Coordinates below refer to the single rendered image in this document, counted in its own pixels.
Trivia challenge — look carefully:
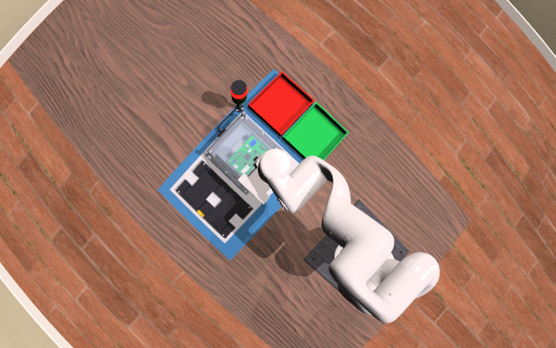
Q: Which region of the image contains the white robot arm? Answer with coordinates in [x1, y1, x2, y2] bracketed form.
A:
[238, 149, 439, 323]

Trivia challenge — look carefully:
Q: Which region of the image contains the red bin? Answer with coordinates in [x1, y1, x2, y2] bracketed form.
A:
[248, 72, 315, 137]

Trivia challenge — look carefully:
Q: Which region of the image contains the green square bin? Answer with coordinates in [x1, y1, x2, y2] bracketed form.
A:
[282, 102, 349, 160]

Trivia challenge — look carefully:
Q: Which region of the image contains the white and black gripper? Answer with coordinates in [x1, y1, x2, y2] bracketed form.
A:
[253, 153, 264, 169]

